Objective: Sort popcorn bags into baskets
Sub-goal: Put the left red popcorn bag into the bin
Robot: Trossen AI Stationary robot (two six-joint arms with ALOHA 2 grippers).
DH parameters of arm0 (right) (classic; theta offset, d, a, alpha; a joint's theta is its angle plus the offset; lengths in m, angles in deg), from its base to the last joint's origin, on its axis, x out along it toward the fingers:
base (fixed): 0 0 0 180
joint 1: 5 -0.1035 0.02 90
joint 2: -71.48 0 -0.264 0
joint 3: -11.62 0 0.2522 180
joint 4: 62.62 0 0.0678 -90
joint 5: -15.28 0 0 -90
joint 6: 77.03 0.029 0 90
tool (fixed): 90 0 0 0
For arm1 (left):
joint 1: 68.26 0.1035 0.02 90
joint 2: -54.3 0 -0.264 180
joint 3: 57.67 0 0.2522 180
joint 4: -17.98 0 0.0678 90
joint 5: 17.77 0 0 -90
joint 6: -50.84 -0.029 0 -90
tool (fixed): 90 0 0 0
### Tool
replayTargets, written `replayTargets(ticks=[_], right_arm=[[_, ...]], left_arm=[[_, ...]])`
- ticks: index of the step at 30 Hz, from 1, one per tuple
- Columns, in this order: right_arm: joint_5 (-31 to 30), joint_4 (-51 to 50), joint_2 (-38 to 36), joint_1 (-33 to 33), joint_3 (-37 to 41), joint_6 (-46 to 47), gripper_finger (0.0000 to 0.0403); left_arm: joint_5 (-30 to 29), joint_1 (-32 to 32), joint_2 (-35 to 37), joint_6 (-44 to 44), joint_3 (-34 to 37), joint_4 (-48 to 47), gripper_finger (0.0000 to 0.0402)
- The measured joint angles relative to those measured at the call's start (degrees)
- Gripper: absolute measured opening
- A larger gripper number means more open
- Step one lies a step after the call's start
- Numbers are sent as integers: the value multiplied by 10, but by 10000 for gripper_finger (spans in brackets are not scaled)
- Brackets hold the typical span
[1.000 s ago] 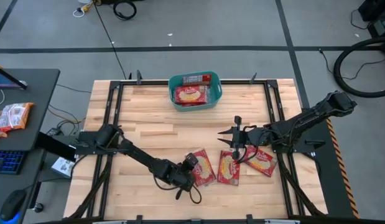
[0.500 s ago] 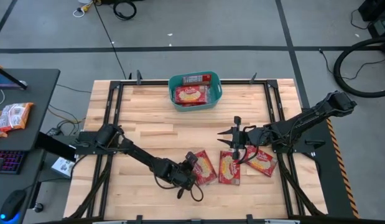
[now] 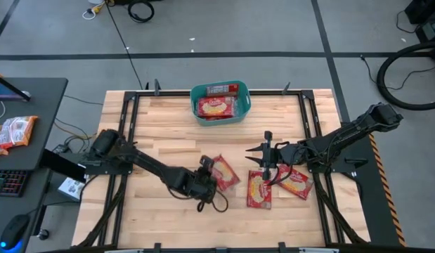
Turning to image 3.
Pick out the black panel with hazard stripe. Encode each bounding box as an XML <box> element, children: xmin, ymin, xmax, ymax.
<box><xmin>343</xmin><ymin>131</ymin><xmax>408</xmax><ymax>247</ymax></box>

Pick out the black power brick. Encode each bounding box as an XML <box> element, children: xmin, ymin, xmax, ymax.
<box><xmin>52</xmin><ymin>143</ymin><xmax>71</xmax><ymax>155</ymax></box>

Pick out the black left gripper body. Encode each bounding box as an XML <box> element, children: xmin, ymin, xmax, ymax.
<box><xmin>183</xmin><ymin>156</ymin><xmax>219</xmax><ymax>202</ymax></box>

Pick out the coiled black cable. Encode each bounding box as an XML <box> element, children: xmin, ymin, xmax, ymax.
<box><xmin>127</xmin><ymin>0</ymin><xmax>155</xmax><ymax>24</ymax></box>

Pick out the black aluminium table frame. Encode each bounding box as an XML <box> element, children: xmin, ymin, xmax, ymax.
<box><xmin>74</xmin><ymin>79</ymin><xmax>371</xmax><ymax>253</ymax></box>

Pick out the black keyboard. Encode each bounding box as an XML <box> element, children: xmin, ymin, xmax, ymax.
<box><xmin>0</xmin><ymin>169</ymin><xmax>30</xmax><ymax>197</ymax></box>

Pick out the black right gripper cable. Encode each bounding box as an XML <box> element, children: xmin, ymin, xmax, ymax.
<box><xmin>266</xmin><ymin>141</ymin><xmax>294</xmax><ymax>187</ymax></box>

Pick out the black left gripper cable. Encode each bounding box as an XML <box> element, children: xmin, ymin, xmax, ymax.
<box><xmin>197</xmin><ymin>188</ymin><xmax>230</xmax><ymax>214</ymax></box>

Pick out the teal plastic basket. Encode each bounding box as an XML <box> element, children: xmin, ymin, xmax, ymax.
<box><xmin>190</xmin><ymin>80</ymin><xmax>252</xmax><ymax>127</ymax></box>

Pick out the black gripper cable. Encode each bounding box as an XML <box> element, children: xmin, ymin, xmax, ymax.
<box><xmin>266</xmin><ymin>141</ymin><xmax>294</xmax><ymax>187</ymax></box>
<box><xmin>197</xmin><ymin>188</ymin><xmax>230</xmax><ymax>214</ymax></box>

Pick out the small white box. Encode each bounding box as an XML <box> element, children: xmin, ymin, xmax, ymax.
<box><xmin>57</xmin><ymin>177</ymin><xmax>85</xmax><ymax>202</ymax></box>

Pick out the black office desk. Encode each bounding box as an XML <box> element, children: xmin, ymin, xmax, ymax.
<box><xmin>0</xmin><ymin>77</ymin><xmax>69</xmax><ymax>253</ymax></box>

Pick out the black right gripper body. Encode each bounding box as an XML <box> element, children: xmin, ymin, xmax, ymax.
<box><xmin>261</xmin><ymin>131</ymin><xmax>304</xmax><ymax>181</ymax></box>

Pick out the tilted computer monitor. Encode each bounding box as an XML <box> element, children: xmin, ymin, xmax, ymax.
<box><xmin>0</xmin><ymin>71</ymin><xmax>31</xmax><ymax>103</ymax></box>

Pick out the black equipment case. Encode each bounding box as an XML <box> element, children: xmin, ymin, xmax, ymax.
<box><xmin>405</xmin><ymin>0</ymin><xmax>435</xmax><ymax>43</ymax></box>

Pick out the large black hoop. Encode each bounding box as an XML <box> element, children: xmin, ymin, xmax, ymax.
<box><xmin>376</xmin><ymin>41</ymin><xmax>435</xmax><ymax>112</ymax></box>

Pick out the red popcorn bag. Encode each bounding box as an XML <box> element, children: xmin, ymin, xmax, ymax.
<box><xmin>197</xmin><ymin>96</ymin><xmax>237</xmax><ymax>119</ymax></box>
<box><xmin>273</xmin><ymin>163</ymin><xmax>315</xmax><ymax>201</ymax></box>
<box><xmin>210</xmin><ymin>154</ymin><xmax>241</xmax><ymax>193</ymax></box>
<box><xmin>205</xmin><ymin>83</ymin><xmax>240</xmax><ymax>97</ymax></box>
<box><xmin>246</xmin><ymin>169</ymin><xmax>273</xmax><ymax>210</ymax></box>

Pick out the black computer mouse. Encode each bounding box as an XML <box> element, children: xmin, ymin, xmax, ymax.
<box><xmin>0</xmin><ymin>214</ymin><xmax>31</xmax><ymax>252</ymax></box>

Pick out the long black floor cable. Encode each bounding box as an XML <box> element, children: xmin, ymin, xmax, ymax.
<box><xmin>103</xmin><ymin>0</ymin><xmax>145</xmax><ymax>91</ymax></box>

